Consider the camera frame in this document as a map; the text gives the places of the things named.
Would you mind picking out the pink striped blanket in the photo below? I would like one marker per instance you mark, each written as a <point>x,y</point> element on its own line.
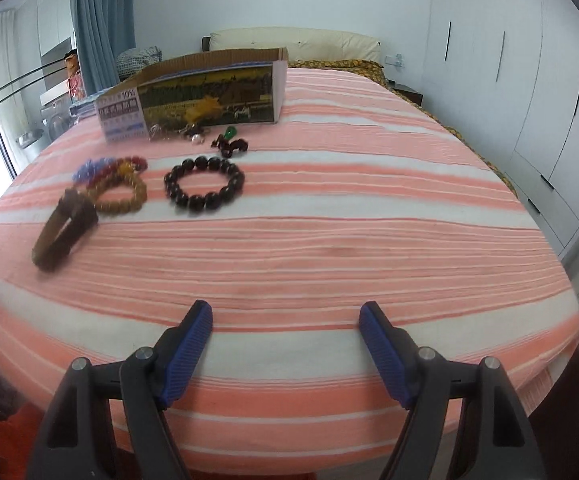
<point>319,240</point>

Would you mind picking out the orange patterned bag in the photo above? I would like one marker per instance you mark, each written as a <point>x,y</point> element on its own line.
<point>74,77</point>

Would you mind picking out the blue flat box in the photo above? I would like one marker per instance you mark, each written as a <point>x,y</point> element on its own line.
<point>83,105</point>

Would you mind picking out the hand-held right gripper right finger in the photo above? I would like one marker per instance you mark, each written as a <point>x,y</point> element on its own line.
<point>382,345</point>

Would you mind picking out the blue checked cloth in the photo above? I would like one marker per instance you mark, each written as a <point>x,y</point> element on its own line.
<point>137,60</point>

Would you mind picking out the green pendant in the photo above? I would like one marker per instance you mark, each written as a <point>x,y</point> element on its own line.
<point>229,133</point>

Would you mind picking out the silver metal keyring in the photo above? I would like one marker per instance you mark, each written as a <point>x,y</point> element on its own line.
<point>158,132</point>

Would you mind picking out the white pearl bead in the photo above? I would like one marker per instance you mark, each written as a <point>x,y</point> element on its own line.
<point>198,138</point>

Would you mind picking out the cream pillow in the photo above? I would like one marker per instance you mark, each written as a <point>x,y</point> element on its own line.
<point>319,45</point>

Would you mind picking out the blue curtain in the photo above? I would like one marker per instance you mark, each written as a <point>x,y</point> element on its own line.
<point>96,25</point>

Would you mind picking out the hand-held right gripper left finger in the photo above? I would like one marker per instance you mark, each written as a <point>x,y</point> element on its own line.
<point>189,345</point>

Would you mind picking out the printed cardboard box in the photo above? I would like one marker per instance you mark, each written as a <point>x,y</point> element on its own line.
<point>204,90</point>

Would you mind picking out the white wall socket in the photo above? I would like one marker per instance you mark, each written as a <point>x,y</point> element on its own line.
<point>395,60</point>

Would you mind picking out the dark wooden nightstand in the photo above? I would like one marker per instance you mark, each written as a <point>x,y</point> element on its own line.
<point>409,94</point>

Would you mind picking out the white wardrobe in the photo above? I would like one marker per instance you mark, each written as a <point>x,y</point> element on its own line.
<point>519,70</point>

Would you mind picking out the dark metal clasp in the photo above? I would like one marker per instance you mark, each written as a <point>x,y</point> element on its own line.
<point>189,130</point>

